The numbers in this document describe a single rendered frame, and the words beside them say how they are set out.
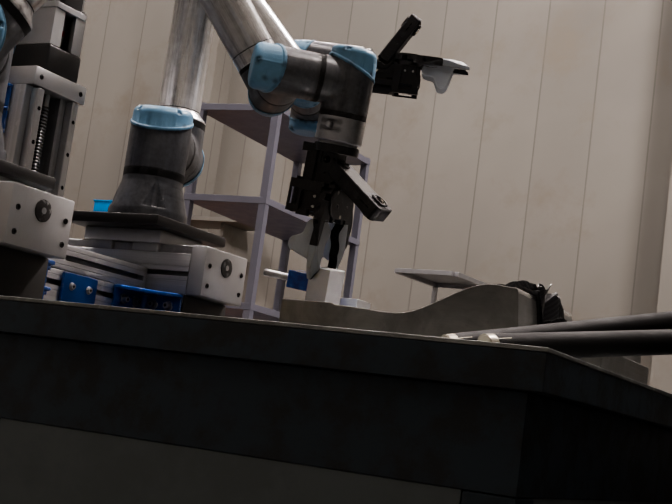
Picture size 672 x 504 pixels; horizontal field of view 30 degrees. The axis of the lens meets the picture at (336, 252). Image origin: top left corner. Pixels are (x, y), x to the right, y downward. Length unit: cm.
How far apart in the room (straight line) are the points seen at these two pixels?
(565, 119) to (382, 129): 141
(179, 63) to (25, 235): 80
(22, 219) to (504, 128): 726
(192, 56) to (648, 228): 616
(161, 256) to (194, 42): 51
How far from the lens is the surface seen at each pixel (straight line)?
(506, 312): 175
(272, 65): 193
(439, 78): 253
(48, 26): 229
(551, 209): 869
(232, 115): 645
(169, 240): 232
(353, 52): 195
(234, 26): 207
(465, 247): 886
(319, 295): 194
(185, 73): 257
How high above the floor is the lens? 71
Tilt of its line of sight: 8 degrees up
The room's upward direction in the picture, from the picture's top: 8 degrees clockwise
